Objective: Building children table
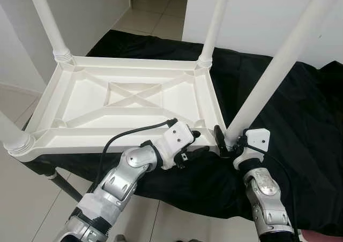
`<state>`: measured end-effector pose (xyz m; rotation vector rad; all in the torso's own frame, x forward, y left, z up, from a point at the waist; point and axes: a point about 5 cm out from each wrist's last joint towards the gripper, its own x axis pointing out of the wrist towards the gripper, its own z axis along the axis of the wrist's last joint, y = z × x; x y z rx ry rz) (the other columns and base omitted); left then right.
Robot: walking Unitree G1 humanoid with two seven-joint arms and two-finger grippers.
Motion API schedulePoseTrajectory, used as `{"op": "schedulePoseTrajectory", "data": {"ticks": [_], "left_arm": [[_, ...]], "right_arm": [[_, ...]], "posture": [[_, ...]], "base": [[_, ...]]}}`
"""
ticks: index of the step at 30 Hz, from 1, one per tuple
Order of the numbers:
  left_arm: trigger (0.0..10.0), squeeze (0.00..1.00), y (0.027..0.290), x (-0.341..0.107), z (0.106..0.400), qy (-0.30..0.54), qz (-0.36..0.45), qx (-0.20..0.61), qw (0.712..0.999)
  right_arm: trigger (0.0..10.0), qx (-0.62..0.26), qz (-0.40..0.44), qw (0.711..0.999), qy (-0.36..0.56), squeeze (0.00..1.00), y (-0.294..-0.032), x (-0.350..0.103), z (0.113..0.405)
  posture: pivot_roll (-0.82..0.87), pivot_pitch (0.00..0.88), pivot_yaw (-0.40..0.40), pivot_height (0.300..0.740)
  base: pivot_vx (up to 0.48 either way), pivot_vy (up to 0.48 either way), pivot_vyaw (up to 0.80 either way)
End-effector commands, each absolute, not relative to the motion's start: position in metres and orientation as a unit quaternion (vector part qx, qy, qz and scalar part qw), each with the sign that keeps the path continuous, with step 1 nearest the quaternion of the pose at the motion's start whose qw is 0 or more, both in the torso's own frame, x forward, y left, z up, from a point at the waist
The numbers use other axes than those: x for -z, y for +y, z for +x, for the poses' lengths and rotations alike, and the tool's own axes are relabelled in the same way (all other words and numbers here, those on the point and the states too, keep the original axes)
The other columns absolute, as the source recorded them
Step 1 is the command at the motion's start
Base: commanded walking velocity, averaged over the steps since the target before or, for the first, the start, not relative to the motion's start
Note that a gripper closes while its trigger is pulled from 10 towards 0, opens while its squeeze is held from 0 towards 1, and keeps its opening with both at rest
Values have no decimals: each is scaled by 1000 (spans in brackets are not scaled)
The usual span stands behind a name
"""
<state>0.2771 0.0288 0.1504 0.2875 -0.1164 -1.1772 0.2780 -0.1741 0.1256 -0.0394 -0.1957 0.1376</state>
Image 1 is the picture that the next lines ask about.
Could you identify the black metal table leg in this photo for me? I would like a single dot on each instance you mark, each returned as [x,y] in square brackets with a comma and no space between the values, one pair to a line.
[67,187]

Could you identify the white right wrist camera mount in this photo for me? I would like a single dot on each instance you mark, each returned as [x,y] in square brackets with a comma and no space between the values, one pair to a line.
[258,137]

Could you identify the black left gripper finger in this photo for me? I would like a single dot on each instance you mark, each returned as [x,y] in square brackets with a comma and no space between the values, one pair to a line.
[195,134]
[199,152]

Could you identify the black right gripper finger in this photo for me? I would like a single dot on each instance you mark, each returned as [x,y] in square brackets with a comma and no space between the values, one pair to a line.
[218,137]

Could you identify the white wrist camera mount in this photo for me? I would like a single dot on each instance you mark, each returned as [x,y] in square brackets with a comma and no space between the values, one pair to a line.
[258,137]
[177,137]

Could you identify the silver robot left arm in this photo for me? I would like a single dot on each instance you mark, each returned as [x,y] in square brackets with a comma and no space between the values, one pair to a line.
[123,178]

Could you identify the white plastic table top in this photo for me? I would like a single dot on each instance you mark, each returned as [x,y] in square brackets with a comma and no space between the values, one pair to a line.
[80,92]

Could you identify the grey robot left foot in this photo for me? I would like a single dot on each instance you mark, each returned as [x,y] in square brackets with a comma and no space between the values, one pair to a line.
[121,238]

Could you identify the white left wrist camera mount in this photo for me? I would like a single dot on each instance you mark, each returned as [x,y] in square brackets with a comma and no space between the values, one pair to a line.
[177,137]

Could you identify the pink cushion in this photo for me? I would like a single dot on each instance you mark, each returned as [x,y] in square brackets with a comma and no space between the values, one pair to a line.
[321,236]

